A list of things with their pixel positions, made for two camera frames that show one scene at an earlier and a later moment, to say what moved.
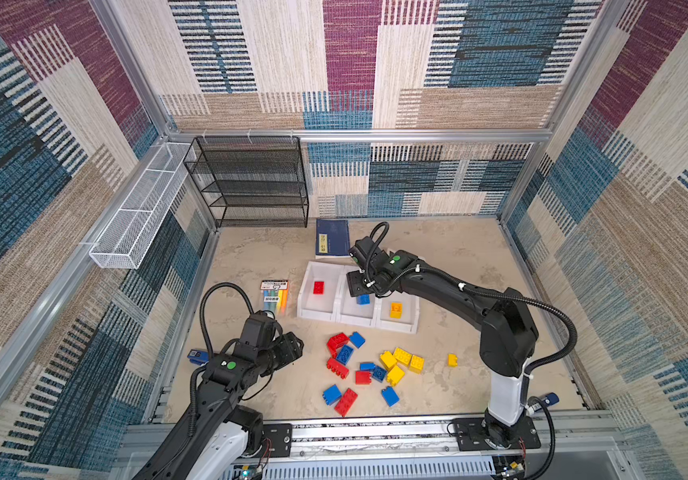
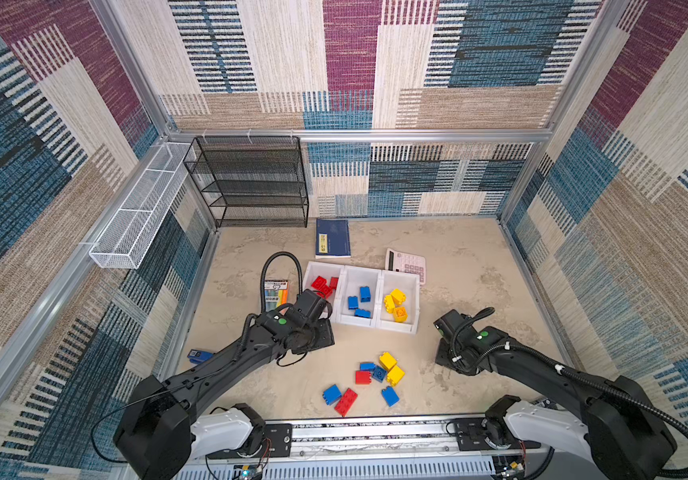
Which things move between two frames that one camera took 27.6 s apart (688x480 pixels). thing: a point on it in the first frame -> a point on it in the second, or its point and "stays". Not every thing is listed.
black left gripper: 288,346 -> 326,335
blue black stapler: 198,357 stays
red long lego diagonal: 337,367 -> 325,292
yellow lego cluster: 417,364 -> 398,296
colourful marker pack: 275,295 stays
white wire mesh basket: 120,243 stays
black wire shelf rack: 251,181 stays
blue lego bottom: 390,396 stays
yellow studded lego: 402,356 -> 389,303
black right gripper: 354,285 -> 441,358
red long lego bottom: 345,403 stays
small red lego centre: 363,377 stays
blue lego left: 331,395 stays
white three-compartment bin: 325,293 stays
